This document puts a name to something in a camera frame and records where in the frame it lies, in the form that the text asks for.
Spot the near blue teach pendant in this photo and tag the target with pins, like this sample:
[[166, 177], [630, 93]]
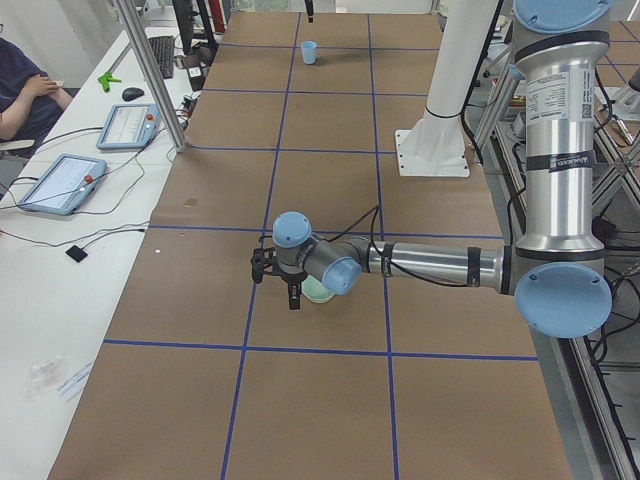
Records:
[[65, 185]]

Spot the blue teach pendant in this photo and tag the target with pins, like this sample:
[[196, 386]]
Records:
[[129, 126], [65, 185]]

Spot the aluminium frame post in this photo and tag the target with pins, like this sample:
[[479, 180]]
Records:
[[149, 67]]

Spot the black computer keyboard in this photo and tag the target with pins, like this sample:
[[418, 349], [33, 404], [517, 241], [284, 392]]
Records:
[[162, 48]]

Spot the mint green ceramic bowl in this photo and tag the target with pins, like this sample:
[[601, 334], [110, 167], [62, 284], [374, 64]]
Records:
[[315, 291]]

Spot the aluminium frame side rack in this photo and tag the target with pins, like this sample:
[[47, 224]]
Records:
[[539, 128]]

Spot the black computer monitor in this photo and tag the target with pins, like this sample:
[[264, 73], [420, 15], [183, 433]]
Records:
[[185, 13]]

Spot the black computer mouse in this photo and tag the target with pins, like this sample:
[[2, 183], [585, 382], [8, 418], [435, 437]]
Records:
[[132, 93]]

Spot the small black square pad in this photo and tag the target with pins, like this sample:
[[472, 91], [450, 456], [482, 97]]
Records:
[[76, 253]]

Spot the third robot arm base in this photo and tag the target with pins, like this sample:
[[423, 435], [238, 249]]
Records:
[[622, 105]]

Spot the light blue plastic cup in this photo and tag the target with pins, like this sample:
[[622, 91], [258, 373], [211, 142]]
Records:
[[309, 52]]

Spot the seated person in navy shirt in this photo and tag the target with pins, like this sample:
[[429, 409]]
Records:
[[31, 102]]

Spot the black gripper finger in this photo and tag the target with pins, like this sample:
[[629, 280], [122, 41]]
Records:
[[309, 6]]

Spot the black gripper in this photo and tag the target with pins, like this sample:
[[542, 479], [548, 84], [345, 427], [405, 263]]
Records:
[[289, 276]]

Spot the clear plastic bag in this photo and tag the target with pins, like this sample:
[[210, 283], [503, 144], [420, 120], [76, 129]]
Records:
[[45, 375]]

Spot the white pedestal column base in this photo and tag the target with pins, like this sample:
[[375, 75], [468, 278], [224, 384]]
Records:
[[435, 146]]

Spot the small electronics board with wires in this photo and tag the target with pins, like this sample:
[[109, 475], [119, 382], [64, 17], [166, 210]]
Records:
[[197, 77]]

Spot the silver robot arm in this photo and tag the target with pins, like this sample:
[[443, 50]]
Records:
[[338, 262]]

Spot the green plastic printed tool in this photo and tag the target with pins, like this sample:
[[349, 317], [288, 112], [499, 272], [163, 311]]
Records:
[[106, 80]]

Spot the white paper label strip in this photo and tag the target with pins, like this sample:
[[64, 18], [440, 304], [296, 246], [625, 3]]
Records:
[[75, 384]]

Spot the far blue teach pendant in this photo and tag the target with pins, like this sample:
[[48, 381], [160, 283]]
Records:
[[129, 126]]

